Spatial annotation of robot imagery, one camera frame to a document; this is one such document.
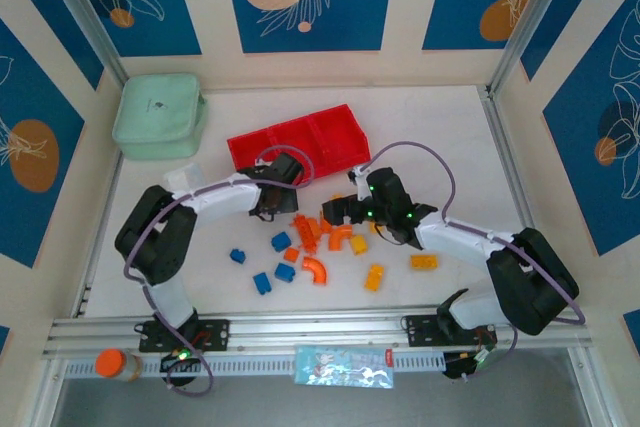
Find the yellow long lego brick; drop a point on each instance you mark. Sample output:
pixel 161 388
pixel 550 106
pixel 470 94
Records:
pixel 374 278
pixel 425 262

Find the orange long lego brick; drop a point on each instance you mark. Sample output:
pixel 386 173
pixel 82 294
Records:
pixel 326 226

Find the small orange lego brick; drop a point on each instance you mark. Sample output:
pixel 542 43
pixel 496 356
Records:
pixel 291 254

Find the clear plastic box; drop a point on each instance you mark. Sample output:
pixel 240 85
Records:
pixel 185 176

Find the mint green fabric pouch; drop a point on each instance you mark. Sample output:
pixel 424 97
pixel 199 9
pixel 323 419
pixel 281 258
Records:
pixel 157 114

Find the orange lego plate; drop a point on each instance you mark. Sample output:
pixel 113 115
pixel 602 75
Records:
pixel 337 197

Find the jar with orange lid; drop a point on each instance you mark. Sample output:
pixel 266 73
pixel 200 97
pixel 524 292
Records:
pixel 112 364

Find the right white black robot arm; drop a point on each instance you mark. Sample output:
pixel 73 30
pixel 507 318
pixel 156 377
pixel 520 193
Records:
pixel 530 279

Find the red plastic bin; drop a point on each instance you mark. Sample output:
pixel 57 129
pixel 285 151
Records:
pixel 300 136
pixel 250 147
pixel 340 131

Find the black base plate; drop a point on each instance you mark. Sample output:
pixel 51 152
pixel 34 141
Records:
pixel 422 331
pixel 215 334

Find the blue lego brick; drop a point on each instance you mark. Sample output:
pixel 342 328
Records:
pixel 284 272
pixel 238 256
pixel 281 242
pixel 262 283

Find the black controller board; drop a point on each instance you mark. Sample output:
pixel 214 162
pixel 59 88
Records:
pixel 181 359
pixel 470 364

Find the aluminium upright frame post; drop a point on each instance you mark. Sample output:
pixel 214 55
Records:
pixel 90 17
pixel 525 22

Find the orange curved lego track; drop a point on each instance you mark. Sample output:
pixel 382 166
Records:
pixel 334 238
pixel 317 266

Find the blue printed plastic packet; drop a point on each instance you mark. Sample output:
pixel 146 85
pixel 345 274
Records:
pixel 345 367

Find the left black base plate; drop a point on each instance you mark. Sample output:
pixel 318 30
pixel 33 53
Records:
pixel 215 334

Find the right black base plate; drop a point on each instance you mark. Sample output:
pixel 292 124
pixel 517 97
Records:
pixel 422 331

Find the yellow square lego brick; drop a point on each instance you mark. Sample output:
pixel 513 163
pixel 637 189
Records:
pixel 376 229
pixel 359 245

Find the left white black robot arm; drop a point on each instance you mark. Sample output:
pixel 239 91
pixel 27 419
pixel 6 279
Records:
pixel 155 242

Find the aluminium side frame rail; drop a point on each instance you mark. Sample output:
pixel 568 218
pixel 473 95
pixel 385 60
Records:
pixel 95 247
pixel 507 162

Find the aluminium front frame rail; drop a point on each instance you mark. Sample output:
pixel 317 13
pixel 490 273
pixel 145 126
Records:
pixel 310 329

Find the orange lattice lego piece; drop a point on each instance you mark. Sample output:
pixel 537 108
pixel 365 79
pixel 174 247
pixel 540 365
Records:
pixel 306 232

